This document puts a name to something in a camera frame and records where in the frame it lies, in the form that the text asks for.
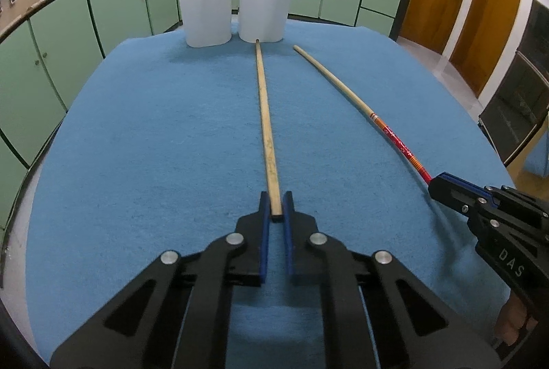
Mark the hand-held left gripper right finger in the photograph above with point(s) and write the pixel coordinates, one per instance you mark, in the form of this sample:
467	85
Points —
288	249

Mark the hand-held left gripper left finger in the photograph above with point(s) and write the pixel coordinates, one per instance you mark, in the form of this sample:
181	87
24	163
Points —
266	249

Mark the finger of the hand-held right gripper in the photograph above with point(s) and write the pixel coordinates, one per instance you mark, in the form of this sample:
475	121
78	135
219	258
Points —
523	206
450	193

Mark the red-ended bamboo chopstick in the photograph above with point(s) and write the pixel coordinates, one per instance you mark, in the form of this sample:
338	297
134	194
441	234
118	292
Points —
386	129

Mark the row of green kitchen cabinets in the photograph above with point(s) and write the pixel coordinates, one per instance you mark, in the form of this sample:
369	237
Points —
64	38

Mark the person's right hand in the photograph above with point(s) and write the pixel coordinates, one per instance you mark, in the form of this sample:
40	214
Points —
514	322

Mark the white double chopstick holder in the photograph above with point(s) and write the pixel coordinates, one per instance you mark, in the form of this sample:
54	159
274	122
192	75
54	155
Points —
206	4

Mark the plain bamboo chopstick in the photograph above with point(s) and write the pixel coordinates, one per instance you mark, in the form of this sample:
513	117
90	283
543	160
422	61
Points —
268	137

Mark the blue tablecloth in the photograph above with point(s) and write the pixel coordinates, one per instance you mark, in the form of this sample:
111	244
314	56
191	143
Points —
171	146

